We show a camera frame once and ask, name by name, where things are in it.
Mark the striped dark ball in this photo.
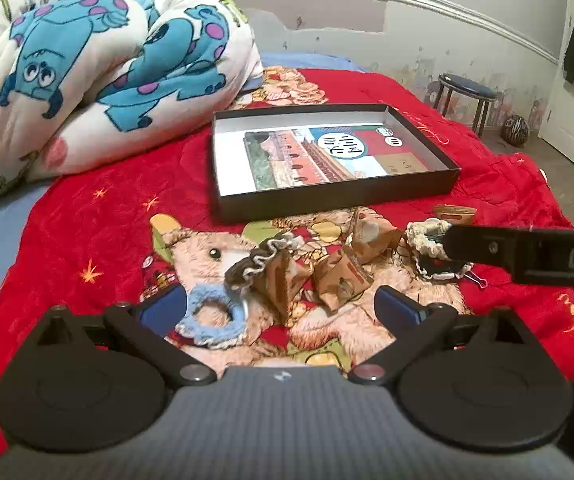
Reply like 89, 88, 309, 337
500, 115, 530, 148

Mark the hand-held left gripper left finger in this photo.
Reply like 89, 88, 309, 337
37, 285, 219, 387

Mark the black lace scrunchie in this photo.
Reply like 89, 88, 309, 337
414, 252, 473, 281

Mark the blue fuzzy scrunchie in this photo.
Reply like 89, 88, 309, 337
176, 285, 250, 351

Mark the red bear printed blanket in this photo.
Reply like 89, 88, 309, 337
0, 67, 574, 461

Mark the brown triangular packet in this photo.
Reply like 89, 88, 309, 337
432, 202, 478, 226
262, 250, 314, 323
314, 250, 374, 313
347, 210, 405, 266

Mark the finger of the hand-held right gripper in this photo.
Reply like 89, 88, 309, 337
440, 224, 542, 273

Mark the black shallow cardboard box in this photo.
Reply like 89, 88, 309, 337
211, 104, 462, 225

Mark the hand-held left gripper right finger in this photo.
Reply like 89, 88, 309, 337
349, 285, 535, 386

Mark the cartoon monster printed comforter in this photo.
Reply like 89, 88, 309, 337
0, 0, 263, 206

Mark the white frilly scrunchie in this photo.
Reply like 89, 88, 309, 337
406, 220, 450, 263

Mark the blue-topped metal stool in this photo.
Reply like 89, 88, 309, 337
434, 72, 499, 136

